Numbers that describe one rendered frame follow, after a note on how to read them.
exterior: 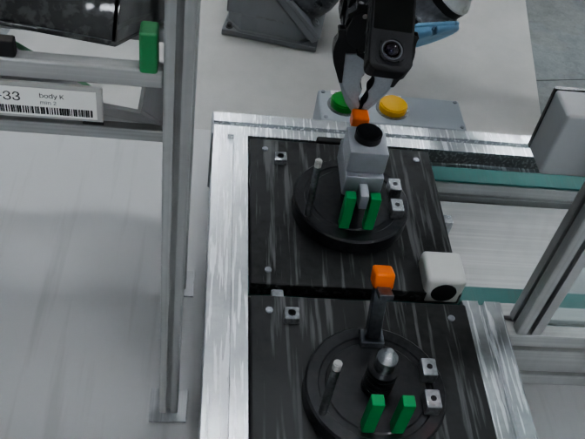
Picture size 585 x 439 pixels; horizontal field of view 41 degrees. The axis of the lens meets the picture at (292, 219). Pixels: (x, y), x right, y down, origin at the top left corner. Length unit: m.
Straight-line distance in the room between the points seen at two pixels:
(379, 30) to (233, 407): 0.40
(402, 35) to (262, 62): 0.57
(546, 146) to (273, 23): 0.73
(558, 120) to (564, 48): 2.64
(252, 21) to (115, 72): 0.85
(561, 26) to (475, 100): 2.16
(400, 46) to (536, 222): 0.40
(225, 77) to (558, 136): 0.70
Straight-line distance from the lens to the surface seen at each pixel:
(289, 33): 1.37
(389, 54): 0.78
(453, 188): 1.07
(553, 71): 3.19
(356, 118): 0.90
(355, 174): 0.86
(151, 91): 0.72
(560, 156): 0.74
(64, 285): 0.98
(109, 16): 0.56
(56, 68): 0.54
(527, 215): 1.10
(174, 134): 0.57
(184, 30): 0.51
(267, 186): 0.95
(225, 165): 0.98
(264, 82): 1.29
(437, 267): 0.88
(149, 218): 1.05
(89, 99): 0.55
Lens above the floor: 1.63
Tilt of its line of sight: 46 degrees down
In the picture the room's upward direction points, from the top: 11 degrees clockwise
